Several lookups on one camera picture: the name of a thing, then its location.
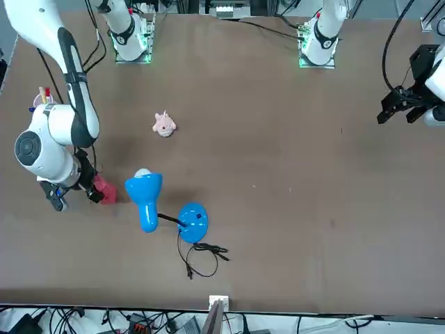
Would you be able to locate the pink plush toy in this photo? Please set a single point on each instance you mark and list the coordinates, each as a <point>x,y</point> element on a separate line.
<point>163,125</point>

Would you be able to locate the red block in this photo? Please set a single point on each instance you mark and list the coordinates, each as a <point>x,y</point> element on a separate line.
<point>108,193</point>

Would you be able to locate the grey power strip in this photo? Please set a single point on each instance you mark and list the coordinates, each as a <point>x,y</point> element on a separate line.
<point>224,11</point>

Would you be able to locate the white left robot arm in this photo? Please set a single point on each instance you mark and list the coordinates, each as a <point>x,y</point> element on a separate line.
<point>323,38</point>

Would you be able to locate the white table edge bracket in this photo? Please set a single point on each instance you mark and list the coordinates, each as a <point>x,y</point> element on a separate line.
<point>219,300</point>

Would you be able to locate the grey power adaptor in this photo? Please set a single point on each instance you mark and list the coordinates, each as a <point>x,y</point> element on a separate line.
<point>190,326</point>

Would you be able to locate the yellow pen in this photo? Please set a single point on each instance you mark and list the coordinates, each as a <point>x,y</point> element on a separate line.
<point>43,97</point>

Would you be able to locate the clear pink plastic cup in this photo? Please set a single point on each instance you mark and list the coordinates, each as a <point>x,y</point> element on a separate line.
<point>52,99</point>

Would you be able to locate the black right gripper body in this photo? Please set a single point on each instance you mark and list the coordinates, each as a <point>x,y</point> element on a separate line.
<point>86,174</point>

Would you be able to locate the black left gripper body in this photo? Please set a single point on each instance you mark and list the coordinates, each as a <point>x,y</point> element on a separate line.
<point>415,95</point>

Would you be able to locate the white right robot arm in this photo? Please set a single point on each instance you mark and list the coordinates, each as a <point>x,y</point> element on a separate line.
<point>52,132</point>

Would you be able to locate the grey camera stand post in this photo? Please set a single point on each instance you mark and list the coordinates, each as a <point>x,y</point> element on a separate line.
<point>213,321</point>

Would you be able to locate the aluminium profile frame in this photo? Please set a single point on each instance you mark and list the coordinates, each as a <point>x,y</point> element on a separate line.
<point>427,22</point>

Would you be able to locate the red black electronic device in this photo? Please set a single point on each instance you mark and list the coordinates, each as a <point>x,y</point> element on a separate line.
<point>139,325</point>

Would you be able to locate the black power adaptor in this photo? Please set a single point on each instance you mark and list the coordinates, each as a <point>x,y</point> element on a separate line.
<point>24,325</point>

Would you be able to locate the blue desk lamp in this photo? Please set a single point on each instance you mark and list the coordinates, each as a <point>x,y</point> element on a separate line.
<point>144,195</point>

